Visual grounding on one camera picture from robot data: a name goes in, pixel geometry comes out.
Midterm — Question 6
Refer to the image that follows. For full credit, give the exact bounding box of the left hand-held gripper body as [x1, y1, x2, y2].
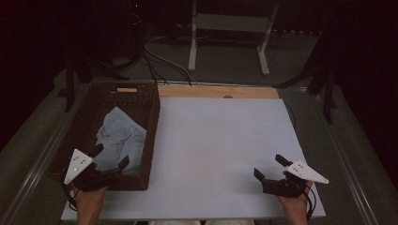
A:
[63, 148, 124, 192]

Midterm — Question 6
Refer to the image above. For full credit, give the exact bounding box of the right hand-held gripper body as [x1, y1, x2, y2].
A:
[262, 159, 330, 199]

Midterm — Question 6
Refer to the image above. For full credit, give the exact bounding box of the light blue shirt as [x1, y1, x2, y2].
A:
[93, 106, 147, 176]

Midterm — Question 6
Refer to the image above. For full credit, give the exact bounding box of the brown wicker basket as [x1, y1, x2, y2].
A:
[46, 82, 161, 191]

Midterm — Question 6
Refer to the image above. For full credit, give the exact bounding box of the person's right hand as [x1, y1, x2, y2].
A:
[276, 180, 314, 216]

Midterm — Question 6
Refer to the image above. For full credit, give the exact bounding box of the person's left hand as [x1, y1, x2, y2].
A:
[70, 183, 109, 216]

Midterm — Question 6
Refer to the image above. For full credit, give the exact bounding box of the white table board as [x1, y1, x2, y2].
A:
[60, 97, 327, 222]

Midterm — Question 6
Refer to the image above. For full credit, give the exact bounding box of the black tripod stand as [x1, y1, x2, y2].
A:
[57, 52, 130, 113]
[271, 31, 340, 125]

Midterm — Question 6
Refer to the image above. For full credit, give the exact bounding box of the dark equipment with red light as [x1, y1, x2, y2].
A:
[90, 0, 148, 64]

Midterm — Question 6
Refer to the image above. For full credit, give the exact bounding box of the white metal stand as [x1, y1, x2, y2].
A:
[187, 0, 281, 77]

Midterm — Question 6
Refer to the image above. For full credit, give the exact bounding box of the right hand-held gripper cable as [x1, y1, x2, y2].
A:
[301, 184, 317, 223]

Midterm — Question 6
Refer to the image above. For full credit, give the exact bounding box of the hand-held gripper cable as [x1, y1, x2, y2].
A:
[301, 184, 317, 223]
[60, 170, 79, 212]

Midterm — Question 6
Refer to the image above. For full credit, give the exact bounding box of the left hand-held gripper cable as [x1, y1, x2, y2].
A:
[60, 170, 79, 212]

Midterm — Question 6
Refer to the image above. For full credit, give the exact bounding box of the metal floor rail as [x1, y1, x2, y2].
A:
[90, 78, 309, 94]
[0, 81, 93, 225]
[308, 87, 381, 225]

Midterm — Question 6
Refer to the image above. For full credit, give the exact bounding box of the black floor cable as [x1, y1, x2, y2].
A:
[141, 51, 171, 86]

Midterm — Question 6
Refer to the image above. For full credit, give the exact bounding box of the grey floor cable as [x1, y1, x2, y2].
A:
[143, 36, 197, 84]

